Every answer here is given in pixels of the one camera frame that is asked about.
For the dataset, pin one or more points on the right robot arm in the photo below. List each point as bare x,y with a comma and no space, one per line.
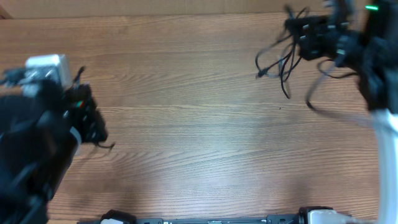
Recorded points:
372,55

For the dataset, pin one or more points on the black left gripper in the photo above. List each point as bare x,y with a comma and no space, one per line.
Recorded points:
82,110

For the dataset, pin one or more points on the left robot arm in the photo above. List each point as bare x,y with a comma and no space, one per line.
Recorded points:
40,135

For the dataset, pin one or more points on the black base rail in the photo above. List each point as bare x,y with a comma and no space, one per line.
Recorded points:
305,215

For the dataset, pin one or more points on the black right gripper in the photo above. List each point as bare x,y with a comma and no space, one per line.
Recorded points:
313,32

